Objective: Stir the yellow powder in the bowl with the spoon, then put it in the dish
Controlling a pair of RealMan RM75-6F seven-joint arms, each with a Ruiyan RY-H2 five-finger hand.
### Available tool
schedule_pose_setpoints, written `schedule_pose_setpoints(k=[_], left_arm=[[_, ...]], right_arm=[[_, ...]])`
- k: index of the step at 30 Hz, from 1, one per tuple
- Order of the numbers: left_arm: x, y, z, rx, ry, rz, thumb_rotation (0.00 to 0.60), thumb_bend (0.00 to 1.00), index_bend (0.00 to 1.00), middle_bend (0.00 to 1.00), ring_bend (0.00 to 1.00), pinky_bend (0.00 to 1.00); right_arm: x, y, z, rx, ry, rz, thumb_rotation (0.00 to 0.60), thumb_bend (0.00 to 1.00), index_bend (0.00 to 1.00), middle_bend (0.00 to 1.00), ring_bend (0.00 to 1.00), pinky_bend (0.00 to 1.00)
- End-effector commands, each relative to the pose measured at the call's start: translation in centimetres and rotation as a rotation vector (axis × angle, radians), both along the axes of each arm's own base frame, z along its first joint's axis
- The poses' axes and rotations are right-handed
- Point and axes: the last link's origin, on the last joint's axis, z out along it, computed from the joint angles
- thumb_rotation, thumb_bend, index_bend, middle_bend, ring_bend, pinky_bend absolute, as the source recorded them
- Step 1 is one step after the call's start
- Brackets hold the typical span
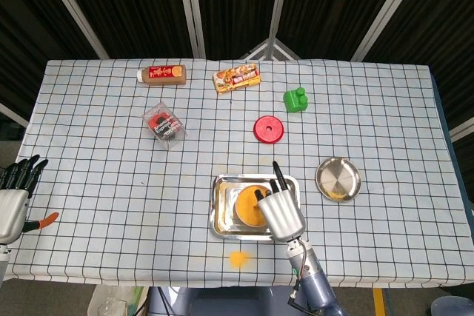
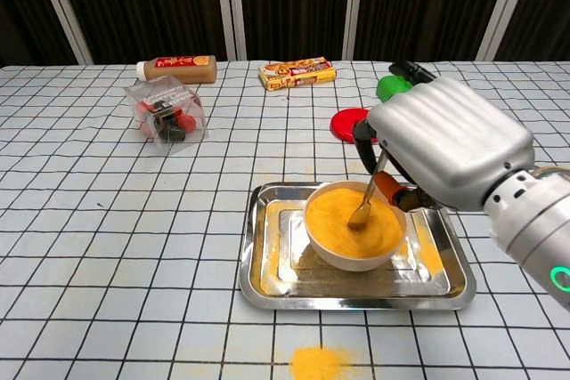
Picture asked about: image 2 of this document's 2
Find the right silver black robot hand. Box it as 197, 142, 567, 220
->
354, 60, 535, 212

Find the metal spoon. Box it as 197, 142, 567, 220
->
346, 148, 388, 230

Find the white bowl of yellow powder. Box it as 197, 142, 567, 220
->
304, 180, 410, 272

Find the rectangular steel tray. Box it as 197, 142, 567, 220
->
239, 181, 477, 311

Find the white grid-patterned tablecloth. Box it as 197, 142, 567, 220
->
0, 59, 570, 380

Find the green toy building block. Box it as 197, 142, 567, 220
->
376, 73, 415, 104

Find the red plastic disc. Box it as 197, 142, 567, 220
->
330, 107, 373, 146

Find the yellow curry box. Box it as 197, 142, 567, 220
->
258, 57, 338, 93

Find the spilled yellow powder heap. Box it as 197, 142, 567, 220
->
289, 345, 357, 380

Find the brown drink bottle red label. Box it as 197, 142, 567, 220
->
135, 54, 217, 85

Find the clear box of coffee capsules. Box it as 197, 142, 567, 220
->
124, 75, 210, 158

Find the dark folding screen white frame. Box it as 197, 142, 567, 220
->
0, 0, 570, 67

